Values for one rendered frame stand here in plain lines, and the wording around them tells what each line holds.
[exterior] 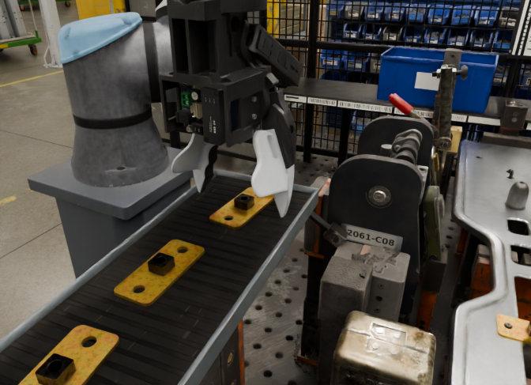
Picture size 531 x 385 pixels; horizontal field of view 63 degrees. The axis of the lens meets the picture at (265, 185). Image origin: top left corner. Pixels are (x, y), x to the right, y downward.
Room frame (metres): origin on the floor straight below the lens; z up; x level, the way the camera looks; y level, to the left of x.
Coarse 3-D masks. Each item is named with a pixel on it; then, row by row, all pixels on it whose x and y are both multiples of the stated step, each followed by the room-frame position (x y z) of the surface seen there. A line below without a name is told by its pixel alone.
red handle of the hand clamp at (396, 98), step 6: (390, 96) 0.91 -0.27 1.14; (396, 96) 0.90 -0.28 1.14; (390, 102) 0.91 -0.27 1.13; (396, 102) 0.90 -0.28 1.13; (402, 102) 0.90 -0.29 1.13; (402, 108) 0.89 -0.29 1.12; (408, 108) 0.89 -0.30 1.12; (408, 114) 0.89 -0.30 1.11; (414, 114) 0.89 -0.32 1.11; (426, 120) 0.88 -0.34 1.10; (432, 126) 0.87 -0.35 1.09; (438, 132) 0.87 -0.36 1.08; (438, 138) 0.86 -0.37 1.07
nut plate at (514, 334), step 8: (496, 320) 0.41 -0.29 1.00; (504, 320) 0.40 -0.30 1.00; (512, 320) 0.40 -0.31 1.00; (520, 320) 0.40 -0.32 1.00; (504, 328) 0.39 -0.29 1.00; (512, 328) 0.39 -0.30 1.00; (520, 328) 0.39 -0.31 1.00; (528, 328) 0.39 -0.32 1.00; (504, 336) 0.38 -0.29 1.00; (512, 336) 0.38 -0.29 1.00; (520, 336) 0.38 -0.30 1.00; (528, 336) 0.38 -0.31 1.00
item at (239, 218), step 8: (248, 192) 0.44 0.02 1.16; (232, 200) 0.42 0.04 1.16; (240, 200) 0.41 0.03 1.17; (248, 200) 0.41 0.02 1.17; (256, 200) 0.42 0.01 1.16; (264, 200) 0.42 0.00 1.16; (272, 200) 0.43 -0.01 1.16; (224, 208) 0.41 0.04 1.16; (232, 208) 0.41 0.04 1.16; (240, 208) 0.40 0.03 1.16; (248, 208) 0.40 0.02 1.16; (256, 208) 0.41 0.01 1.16; (216, 216) 0.39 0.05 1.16; (224, 216) 0.39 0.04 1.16; (232, 216) 0.39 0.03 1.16; (240, 216) 0.39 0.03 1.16; (248, 216) 0.39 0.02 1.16; (224, 224) 0.37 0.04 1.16; (232, 224) 0.37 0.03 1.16; (240, 224) 0.37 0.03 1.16
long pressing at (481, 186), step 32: (480, 160) 0.90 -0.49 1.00; (512, 160) 0.90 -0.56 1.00; (480, 192) 0.75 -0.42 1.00; (480, 224) 0.63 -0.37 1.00; (512, 288) 0.47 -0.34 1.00; (480, 320) 0.41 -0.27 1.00; (448, 352) 0.36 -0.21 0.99; (480, 352) 0.36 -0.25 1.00; (512, 352) 0.36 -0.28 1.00; (448, 384) 0.31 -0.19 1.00; (480, 384) 0.31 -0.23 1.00; (512, 384) 0.31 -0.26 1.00
